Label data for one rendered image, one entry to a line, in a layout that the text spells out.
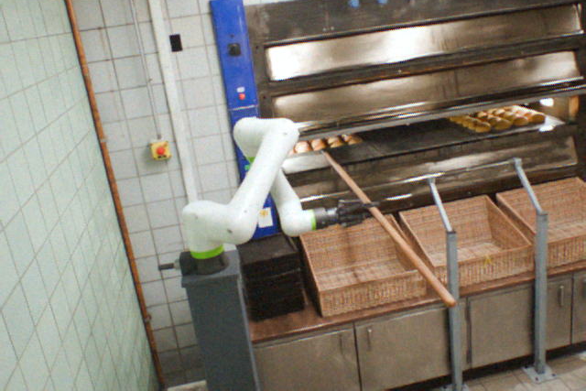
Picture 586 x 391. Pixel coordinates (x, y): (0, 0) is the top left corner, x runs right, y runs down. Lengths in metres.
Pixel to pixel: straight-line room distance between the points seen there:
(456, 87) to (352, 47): 0.64
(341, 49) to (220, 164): 0.88
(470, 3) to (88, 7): 1.96
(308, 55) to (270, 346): 1.48
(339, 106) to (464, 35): 0.79
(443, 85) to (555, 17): 0.74
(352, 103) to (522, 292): 1.33
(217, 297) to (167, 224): 1.06
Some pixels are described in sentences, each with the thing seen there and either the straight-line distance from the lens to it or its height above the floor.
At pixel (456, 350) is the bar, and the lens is 3.02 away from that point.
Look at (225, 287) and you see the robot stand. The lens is 2.00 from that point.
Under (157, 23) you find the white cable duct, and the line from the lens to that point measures 2.78.
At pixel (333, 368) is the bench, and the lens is 2.90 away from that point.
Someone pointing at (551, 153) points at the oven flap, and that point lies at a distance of 3.58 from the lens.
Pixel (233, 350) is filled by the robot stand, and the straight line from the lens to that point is 2.15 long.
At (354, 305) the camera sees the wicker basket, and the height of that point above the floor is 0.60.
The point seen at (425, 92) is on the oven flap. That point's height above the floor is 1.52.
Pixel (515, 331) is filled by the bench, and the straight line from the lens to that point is 3.22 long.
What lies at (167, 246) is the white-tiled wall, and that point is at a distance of 3.06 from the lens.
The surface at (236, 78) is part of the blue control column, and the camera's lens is 2.79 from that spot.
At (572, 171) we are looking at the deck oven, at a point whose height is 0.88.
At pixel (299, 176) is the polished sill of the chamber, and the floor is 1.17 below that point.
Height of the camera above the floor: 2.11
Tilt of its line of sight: 17 degrees down
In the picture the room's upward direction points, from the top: 8 degrees counter-clockwise
